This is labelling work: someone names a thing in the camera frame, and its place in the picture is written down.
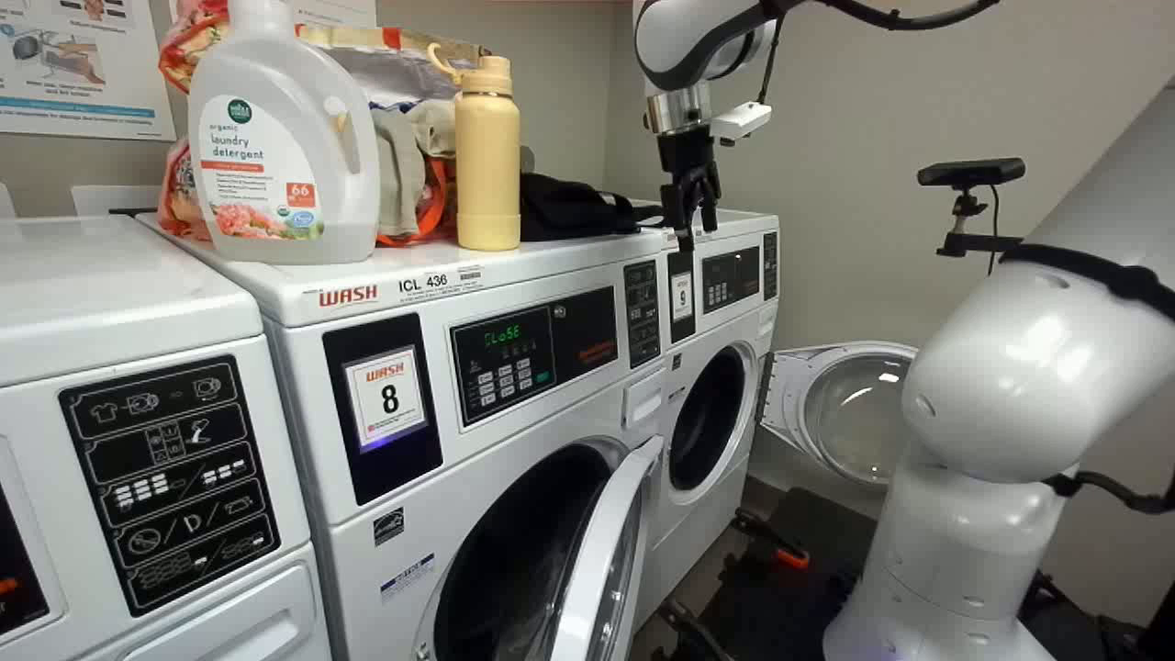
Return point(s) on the black clothing pile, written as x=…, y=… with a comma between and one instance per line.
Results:
x=571, y=207

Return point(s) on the white door with steel bowl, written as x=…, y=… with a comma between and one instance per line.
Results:
x=850, y=411

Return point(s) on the black camera on stand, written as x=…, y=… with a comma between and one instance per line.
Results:
x=974, y=173

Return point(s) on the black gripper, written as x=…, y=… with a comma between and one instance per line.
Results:
x=685, y=157

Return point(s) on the clear laundry detergent jug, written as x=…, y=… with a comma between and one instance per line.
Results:
x=280, y=149

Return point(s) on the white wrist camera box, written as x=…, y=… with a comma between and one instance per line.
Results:
x=744, y=118

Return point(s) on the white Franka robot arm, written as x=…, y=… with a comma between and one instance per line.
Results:
x=1013, y=390

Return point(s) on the white round washer door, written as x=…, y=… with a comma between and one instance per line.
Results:
x=605, y=562

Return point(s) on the white washing machine number 8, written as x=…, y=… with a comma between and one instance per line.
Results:
x=516, y=407

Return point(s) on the orange and black clamp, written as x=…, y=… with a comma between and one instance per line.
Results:
x=777, y=550

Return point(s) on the white washing machine unnumbered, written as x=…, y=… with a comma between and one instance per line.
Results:
x=719, y=369

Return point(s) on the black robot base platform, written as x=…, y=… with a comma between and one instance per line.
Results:
x=793, y=600

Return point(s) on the yellow insulated bottle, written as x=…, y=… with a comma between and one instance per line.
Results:
x=484, y=161

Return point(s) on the instruction poster with phone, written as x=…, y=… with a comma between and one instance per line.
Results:
x=74, y=62

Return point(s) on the white washing machine number 9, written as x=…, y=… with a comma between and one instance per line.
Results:
x=122, y=426

